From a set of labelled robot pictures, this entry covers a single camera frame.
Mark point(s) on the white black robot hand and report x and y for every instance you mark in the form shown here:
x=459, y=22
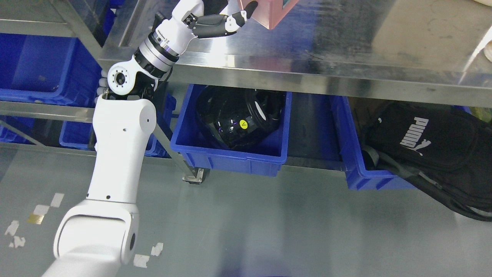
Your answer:
x=200, y=19

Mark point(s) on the pink plastic storage box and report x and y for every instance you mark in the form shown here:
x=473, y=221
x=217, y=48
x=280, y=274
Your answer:
x=269, y=13

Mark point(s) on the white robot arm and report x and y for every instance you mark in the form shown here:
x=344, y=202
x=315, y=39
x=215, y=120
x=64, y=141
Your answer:
x=97, y=236

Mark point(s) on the blue bin upper left shelf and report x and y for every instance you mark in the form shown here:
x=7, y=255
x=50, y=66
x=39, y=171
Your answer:
x=46, y=69

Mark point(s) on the blue bin shelf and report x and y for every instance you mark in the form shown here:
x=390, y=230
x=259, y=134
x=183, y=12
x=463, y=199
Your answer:
x=46, y=69
x=77, y=135

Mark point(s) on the blue bin lower left shelf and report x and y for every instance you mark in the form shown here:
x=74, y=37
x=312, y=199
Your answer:
x=77, y=135

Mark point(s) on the stainless steel shelf rack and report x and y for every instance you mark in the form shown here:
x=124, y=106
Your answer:
x=83, y=19

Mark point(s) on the black equipment in bin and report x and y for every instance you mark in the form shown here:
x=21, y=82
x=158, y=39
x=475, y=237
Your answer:
x=236, y=118

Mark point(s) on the blue bin with black equipment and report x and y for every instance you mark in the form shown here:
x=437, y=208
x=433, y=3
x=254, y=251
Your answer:
x=266, y=158

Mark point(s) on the blue bin under backpack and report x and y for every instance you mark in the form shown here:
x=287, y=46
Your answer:
x=358, y=177

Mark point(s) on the black Puma backpack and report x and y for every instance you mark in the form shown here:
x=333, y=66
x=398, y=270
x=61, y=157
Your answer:
x=442, y=150

